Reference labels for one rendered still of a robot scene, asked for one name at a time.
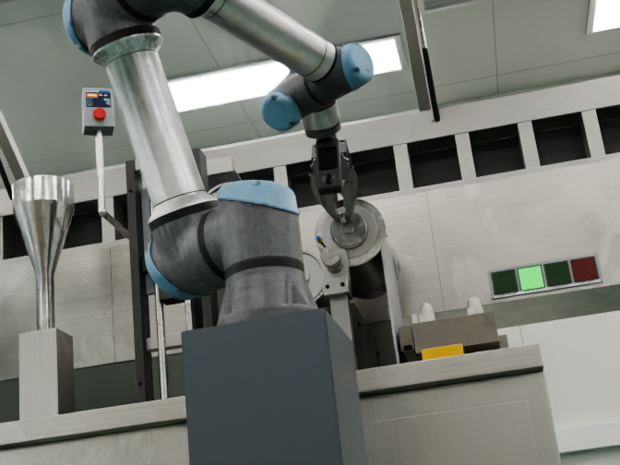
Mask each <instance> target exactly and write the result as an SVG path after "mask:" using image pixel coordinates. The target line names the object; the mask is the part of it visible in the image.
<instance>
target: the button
mask: <svg viewBox="0 0 620 465"><path fill-rule="evenodd" d="M461 354H465V353H464V350H463V347H462V344H455V345H448V346H443V347H436V348H430V349H424V350H422V357H423V360H429V359H435V358H442V357H448V356H454V355H461Z"/></svg>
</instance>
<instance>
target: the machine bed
mask: <svg viewBox="0 0 620 465"><path fill-rule="evenodd" d="M537 371H543V356H542V351H541V346H540V343H534V344H529V345H522V346H516V347H510V348H504V349H497V350H490V351H485V352H473V353H467V354H461V355H454V356H448V357H442V358H435V359H429V360H423V361H417V362H410V363H405V364H392V365H387V366H380V367H374V368H367V369H362V370H356V376H357V384H358V391H359V398H360V397H366V396H372V395H378V394H385V393H391V392H398V391H404V390H411V389H417V388H429V387H435V386H442V385H448V384H455V383H461V382H468V381H474V380H480V379H486V378H493V377H500V376H512V375H518V374H525V373H531V372H537ZM176 423H186V409H185V396H182V397H176V398H169V399H158V400H152V401H145V402H139V403H133V404H126V405H120V406H114V407H108V408H101V409H96V410H89V411H78V412H71V413H65V414H58V415H53V416H46V417H40V418H34V419H28V420H21V421H15V422H9V423H0V449H4V448H11V447H23V446H29V445H36V444H41V443H48V442H54V441H61V440H67V439H74V438H81V437H87V436H93V435H105V434H111V433H118V432H124V431H131V430H137V429H144V428H150V427H156V426H163V425H169V424H176Z"/></svg>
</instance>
